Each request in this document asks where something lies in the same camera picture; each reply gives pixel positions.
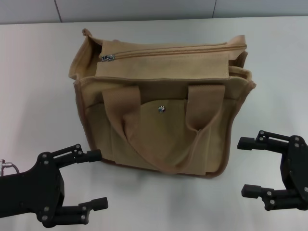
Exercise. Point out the khaki canvas food bag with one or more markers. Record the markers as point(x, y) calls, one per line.
point(154, 120)

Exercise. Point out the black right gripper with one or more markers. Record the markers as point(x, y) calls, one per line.
point(297, 166)

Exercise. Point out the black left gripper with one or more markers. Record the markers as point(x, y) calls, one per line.
point(31, 190)

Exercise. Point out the silver zipper pull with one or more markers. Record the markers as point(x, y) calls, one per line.
point(107, 58)

